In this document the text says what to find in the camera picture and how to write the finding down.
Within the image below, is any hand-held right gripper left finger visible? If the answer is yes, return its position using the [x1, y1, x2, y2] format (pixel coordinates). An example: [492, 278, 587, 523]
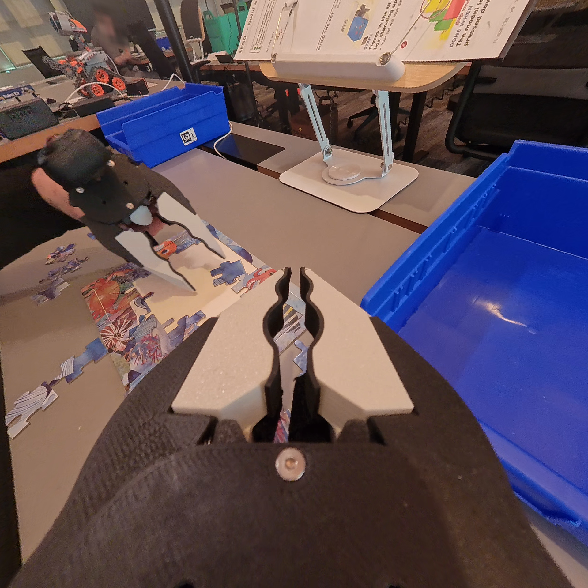
[170, 266, 294, 435]

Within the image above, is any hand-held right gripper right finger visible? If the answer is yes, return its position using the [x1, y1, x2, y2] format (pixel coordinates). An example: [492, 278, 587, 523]
[299, 266, 415, 433]

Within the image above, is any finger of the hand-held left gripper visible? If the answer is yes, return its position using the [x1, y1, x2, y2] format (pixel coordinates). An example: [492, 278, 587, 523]
[114, 231, 197, 293]
[157, 192, 227, 258]

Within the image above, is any dark blue puzzle piece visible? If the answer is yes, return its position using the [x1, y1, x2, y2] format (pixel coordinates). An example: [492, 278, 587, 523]
[210, 258, 254, 287]

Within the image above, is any sea animal jigsaw puzzle tray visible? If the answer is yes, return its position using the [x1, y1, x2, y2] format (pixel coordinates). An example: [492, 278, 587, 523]
[80, 221, 309, 392]

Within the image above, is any person's left forearm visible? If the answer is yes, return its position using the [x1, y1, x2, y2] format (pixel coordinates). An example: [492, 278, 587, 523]
[0, 163, 90, 273]

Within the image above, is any person's left hand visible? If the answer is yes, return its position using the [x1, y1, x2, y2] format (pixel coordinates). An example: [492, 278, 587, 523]
[31, 166, 85, 220]

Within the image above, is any labelled blue plastic bin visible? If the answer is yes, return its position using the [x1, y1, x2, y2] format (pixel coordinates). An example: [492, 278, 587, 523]
[96, 83, 231, 169]

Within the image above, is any black case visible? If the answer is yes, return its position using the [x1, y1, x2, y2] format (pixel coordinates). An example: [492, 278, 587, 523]
[0, 98, 59, 141]

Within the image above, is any orange grey toy robot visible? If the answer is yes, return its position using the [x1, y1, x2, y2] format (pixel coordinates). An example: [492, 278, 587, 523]
[42, 10, 128, 100]

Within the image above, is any large blue plastic bin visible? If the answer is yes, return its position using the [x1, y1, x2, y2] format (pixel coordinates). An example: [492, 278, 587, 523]
[360, 139, 588, 531]

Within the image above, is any white blue striped puzzle piece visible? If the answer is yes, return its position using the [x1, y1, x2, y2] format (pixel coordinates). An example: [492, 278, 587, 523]
[4, 381, 60, 441]

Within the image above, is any green tote bag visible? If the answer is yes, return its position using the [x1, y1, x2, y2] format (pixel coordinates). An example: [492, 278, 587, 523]
[202, 8, 250, 55]

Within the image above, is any printed instruction sheet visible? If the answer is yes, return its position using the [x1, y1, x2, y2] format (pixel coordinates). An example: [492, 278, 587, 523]
[232, 0, 539, 63]

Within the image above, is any white cable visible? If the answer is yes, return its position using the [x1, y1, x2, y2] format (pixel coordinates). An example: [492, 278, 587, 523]
[201, 120, 236, 160]

